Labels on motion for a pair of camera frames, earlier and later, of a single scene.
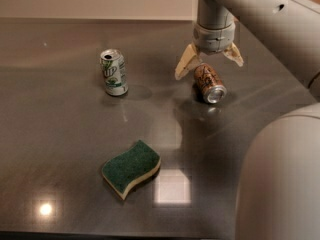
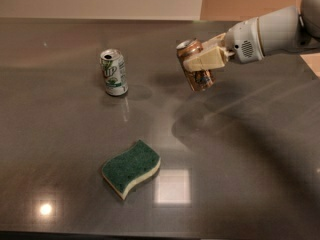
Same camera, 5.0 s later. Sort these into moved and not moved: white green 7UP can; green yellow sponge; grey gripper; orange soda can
Moved: grey gripper; orange soda can
Not moved: white green 7UP can; green yellow sponge
